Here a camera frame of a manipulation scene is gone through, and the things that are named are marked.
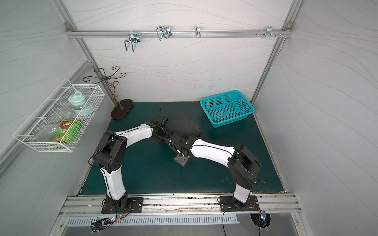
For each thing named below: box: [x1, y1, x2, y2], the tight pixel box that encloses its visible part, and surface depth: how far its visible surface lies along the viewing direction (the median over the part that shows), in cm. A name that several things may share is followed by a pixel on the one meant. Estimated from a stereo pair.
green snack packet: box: [55, 119, 84, 144], surface depth 63 cm
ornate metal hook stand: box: [82, 66, 127, 111], surface depth 95 cm
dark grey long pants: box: [167, 114, 202, 138], surface depth 103 cm
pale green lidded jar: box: [67, 90, 87, 111], surface depth 68 cm
